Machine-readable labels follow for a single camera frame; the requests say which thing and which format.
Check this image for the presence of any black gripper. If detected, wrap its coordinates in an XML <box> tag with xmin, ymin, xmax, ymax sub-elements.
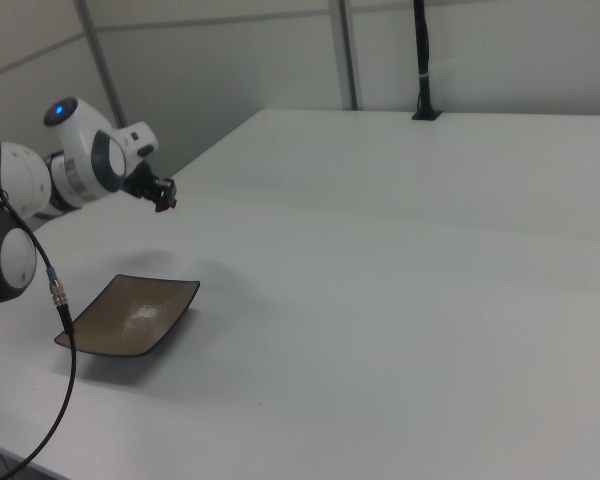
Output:
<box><xmin>122</xmin><ymin>160</ymin><xmax>179</xmax><ymax>212</ymax></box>

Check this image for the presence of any square brown ceramic plate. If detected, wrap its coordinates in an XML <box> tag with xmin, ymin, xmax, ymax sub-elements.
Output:
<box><xmin>53</xmin><ymin>273</ymin><xmax>202</xmax><ymax>358</ymax></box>

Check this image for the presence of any grey aluminium partition post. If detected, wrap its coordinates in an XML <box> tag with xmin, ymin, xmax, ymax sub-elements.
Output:
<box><xmin>327</xmin><ymin>0</ymin><xmax>366</xmax><ymax>112</ymax></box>
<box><xmin>73</xmin><ymin>0</ymin><xmax>130</xmax><ymax>130</ymax></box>

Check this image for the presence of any black cable with metal connector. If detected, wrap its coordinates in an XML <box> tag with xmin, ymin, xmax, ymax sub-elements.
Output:
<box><xmin>0</xmin><ymin>137</ymin><xmax>79</xmax><ymax>480</ymax></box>

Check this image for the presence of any black camera pole with base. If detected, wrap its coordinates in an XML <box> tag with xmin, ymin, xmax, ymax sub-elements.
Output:
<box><xmin>410</xmin><ymin>0</ymin><xmax>444</xmax><ymax>123</ymax></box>

